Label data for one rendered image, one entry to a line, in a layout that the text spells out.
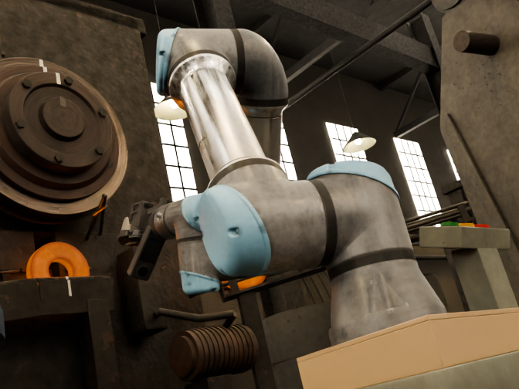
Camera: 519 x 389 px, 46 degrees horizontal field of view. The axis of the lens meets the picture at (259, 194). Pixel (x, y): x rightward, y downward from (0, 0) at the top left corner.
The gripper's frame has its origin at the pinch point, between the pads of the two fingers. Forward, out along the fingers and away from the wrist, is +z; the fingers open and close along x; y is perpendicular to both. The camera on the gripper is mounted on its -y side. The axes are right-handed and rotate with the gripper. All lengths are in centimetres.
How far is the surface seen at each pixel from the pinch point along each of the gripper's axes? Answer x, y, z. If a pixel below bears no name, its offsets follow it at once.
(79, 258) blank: 1.5, -1.5, 21.2
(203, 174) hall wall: -465, 326, 730
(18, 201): 19.8, 8.7, 20.5
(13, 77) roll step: 27, 42, 24
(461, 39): -201, 170, 41
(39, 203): 14.5, 9.8, 20.9
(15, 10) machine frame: 25, 77, 52
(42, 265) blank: 10.8, -5.4, 19.9
